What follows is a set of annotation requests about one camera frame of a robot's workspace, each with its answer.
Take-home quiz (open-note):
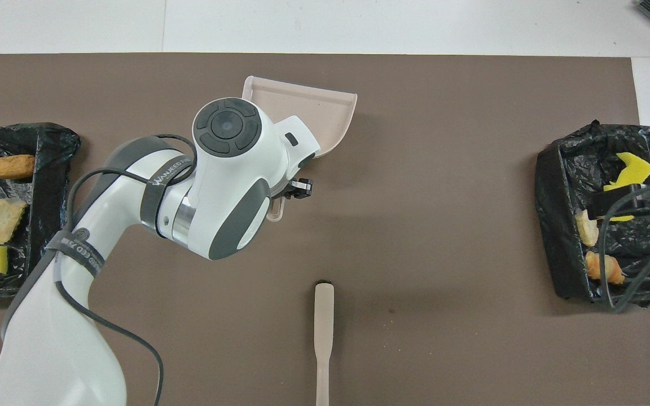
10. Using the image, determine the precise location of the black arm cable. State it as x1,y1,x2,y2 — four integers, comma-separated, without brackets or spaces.
597,179,650,314
54,133,197,406

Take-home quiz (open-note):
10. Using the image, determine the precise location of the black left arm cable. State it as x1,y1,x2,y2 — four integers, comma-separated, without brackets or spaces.
54,133,197,406

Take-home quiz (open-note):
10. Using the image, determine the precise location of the black bag lined bin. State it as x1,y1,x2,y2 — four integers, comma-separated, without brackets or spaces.
0,122,81,298
534,120,650,308

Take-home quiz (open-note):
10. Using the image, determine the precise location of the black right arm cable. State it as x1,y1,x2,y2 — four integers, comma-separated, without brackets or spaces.
597,179,650,314

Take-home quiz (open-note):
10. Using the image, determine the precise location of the brown table mat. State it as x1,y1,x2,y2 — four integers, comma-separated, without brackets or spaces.
0,53,650,406

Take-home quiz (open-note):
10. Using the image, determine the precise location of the pale croissant piece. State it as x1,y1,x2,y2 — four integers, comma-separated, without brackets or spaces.
576,209,600,247

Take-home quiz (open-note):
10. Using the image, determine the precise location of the beige hand brush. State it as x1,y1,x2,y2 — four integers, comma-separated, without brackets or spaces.
314,280,336,406

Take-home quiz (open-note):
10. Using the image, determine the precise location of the brown oval bread roll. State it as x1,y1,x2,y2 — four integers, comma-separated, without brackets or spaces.
0,155,36,180

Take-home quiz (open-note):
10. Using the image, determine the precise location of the beige plastic dustpan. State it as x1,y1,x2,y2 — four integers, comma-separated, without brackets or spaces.
241,75,359,224

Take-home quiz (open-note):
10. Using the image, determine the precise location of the pale tan bread chunk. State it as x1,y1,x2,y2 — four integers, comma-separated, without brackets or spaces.
0,198,28,245

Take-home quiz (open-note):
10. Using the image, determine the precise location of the orange striped croissant piece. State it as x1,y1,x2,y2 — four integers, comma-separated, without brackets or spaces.
585,251,626,285

